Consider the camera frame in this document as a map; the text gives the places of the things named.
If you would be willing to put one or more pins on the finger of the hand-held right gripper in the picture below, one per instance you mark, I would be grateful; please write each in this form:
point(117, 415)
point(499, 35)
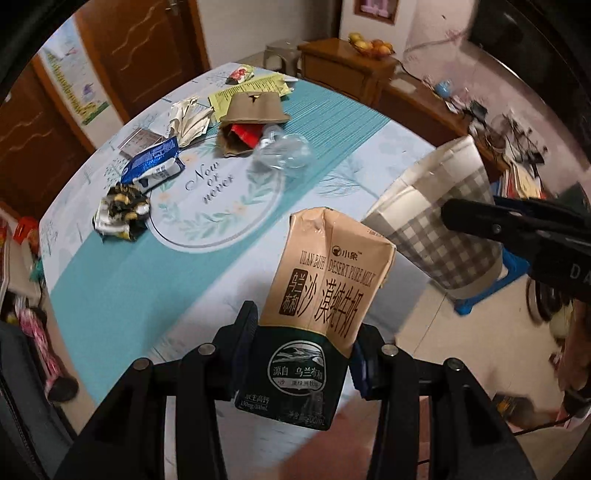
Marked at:
point(480, 221)
point(521, 206)

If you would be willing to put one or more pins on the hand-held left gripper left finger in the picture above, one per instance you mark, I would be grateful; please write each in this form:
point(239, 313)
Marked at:
point(247, 332)

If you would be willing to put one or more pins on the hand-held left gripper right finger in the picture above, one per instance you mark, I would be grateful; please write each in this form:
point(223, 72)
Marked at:
point(360, 369)

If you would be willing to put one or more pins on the grey checked paper bag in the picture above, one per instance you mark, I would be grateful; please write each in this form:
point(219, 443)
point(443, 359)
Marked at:
point(438, 251)

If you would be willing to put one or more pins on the beige and green milk carton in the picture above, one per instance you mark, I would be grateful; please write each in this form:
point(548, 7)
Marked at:
point(318, 300)

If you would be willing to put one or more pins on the stack of books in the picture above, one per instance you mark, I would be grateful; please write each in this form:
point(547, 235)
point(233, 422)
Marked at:
point(519, 182)

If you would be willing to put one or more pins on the blue plastic stool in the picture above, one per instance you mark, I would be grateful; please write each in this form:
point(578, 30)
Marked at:
point(475, 302)

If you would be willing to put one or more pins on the low wooden sideboard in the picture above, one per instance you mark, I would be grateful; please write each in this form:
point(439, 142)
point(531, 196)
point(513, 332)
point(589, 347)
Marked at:
point(429, 120)

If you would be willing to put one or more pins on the printed teal tablecloth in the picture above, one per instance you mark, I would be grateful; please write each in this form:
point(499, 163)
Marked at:
point(138, 286)

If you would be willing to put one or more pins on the crumpled black yellow wrapper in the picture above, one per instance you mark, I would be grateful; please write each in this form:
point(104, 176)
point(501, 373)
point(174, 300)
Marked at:
point(121, 212)

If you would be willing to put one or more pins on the black television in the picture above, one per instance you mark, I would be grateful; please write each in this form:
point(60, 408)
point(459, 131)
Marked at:
point(508, 27)

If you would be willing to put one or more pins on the clear plastic bottle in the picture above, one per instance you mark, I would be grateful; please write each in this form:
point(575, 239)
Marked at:
point(286, 152)

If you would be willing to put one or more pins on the blue white milk pouch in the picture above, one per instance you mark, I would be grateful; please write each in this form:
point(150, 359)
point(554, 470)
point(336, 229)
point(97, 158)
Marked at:
point(154, 164)

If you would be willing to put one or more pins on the pink patterned cloth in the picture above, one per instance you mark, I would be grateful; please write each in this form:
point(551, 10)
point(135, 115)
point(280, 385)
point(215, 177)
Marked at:
point(41, 346)

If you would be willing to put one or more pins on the bowl of fruit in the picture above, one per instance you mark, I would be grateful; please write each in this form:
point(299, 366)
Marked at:
point(371, 46)

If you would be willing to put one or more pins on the brown booklet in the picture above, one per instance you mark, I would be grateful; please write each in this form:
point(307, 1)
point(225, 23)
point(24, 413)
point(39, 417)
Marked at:
point(138, 142)

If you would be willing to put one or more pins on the crumpled white paper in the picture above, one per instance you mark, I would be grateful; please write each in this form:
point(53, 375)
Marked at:
point(187, 120)

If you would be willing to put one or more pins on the brown paper bag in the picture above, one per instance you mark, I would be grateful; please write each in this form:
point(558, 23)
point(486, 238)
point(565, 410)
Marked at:
point(254, 108)

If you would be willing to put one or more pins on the yellow paper sheet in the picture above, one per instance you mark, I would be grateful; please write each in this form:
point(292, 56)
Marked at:
point(258, 85)

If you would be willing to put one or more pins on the red white snack packet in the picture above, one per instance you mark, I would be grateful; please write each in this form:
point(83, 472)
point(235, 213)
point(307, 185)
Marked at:
point(240, 74)

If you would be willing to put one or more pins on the grey plastic stool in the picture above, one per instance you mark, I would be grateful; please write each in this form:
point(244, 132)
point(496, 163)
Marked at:
point(281, 53)

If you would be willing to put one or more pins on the brown wooden door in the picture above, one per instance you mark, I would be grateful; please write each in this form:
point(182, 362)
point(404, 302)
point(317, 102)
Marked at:
point(147, 50)
point(32, 147)

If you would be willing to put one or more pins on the framed wall picture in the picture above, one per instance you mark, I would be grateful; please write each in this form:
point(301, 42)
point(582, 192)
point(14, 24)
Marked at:
point(376, 11)

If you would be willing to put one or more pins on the wall poster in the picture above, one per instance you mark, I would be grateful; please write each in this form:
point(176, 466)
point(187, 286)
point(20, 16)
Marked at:
point(81, 87)

